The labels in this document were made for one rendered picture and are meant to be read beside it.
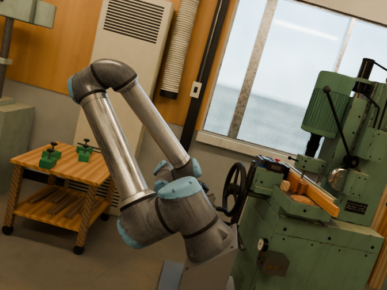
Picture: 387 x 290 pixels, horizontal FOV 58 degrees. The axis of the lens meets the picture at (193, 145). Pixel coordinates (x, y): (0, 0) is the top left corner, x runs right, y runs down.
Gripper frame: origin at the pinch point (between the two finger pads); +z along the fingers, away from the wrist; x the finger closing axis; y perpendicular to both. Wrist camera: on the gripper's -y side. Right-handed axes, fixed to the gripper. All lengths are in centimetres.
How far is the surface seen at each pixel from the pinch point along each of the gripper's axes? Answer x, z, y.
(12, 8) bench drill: 114, -170, 16
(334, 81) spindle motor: -9, 8, 85
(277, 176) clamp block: -7.3, 15.2, 32.7
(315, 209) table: -30, 28, 31
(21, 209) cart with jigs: 57, -84, -85
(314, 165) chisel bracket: -5, 29, 48
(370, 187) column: -13, 57, 55
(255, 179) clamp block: -6.9, 7.0, 25.0
